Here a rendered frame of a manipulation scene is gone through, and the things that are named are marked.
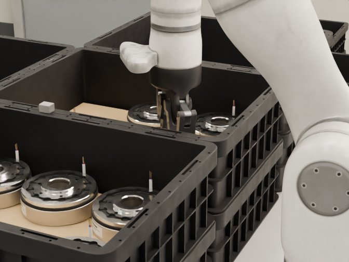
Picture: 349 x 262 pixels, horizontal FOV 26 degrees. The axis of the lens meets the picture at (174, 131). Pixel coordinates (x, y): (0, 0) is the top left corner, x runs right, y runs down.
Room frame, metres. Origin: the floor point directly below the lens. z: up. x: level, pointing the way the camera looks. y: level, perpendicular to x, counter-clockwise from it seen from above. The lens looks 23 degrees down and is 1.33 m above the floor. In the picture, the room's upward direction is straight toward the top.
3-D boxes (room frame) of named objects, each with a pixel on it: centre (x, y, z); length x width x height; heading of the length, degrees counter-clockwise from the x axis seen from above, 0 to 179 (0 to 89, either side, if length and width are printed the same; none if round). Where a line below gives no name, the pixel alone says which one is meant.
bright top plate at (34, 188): (0.91, 0.16, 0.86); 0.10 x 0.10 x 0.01
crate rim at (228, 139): (1.11, 0.06, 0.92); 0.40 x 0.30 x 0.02; 65
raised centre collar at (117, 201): (0.86, 0.05, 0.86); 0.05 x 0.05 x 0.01
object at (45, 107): (1.01, 0.18, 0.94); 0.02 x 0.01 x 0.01; 65
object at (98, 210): (0.86, 0.05, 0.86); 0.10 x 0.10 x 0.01
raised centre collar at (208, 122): (1.13, -0.07, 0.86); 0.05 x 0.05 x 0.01
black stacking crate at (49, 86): (1.11, 0.06, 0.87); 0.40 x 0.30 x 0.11; 65
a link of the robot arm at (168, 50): (1.03, 0.02, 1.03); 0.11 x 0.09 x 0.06; 105
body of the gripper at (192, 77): (1.03, 0.00, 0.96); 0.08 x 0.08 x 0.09
